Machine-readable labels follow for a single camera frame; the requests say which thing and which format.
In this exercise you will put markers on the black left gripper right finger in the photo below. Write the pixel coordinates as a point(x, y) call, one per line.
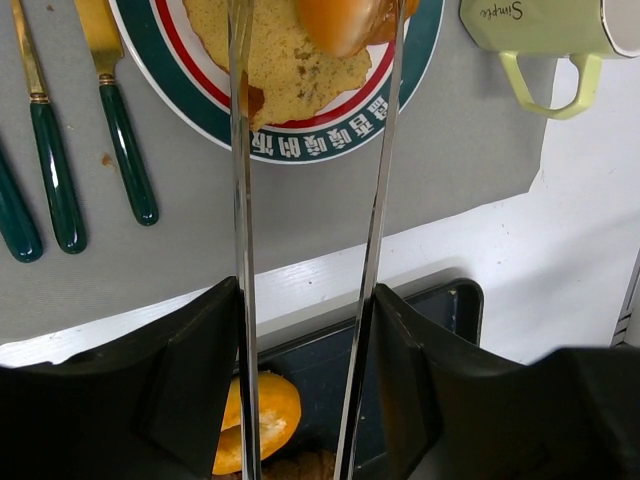
point(574, 414)

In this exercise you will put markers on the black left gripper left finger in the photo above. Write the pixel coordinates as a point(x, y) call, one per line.
point(148, 405)

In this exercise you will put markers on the orange bread roll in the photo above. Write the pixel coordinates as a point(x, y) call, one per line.
point(338, 27)

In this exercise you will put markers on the metal food tongs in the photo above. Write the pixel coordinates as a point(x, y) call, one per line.
point(240, 16)

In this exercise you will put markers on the dark brown chocolate bread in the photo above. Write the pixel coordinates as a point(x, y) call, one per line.
point(316, 465)

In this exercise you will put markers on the orange glazed donut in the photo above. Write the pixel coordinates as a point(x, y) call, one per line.
point(280, 412)

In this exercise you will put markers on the grey placemat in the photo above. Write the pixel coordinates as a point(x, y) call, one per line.
point(461, 142)

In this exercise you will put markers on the white plate teal rim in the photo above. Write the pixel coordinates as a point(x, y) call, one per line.
point(173, 60)

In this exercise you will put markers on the pale green mug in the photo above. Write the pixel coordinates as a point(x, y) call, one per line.
point(585, 32)

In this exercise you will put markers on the aluminium rail right side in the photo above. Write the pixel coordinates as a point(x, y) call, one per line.
point(626, 332)

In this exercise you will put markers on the gold fork green handle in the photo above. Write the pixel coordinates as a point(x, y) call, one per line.
point(65, 213)

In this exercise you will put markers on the gold spoon green handle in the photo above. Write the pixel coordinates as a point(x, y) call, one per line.
point(18, 227)

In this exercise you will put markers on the gold knife green handle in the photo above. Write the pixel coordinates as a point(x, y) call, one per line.
point(104, 42)

